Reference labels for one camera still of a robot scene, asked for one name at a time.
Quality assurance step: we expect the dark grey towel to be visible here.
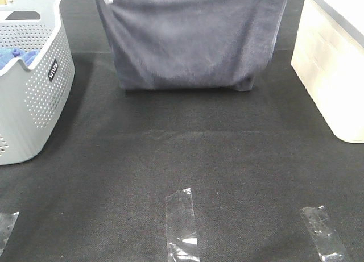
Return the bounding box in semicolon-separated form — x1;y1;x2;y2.
95;0;287;91

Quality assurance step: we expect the blue towel in basket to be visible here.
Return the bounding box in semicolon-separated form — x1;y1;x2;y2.
0;48;39;69

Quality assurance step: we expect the black felt table mat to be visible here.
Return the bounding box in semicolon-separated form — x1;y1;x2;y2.
1;0;363;261

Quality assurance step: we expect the centre clear tape strip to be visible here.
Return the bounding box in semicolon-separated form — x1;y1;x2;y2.
165;188;200;261

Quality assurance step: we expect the clear tape strip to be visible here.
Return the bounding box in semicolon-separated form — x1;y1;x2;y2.
300;205;351;262
165;188;200;261
0;212;19;256

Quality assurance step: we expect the grey perforated laundry basket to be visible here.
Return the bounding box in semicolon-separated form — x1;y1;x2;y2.
1;0;75;165

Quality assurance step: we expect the cream plastic storage bin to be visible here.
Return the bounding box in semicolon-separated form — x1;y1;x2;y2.
291;0;363;143

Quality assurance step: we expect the right clear tape strip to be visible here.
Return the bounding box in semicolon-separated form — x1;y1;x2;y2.
300;205;351;262

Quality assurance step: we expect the left clear tape strip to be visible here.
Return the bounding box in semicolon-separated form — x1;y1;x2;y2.
0;212;19;256

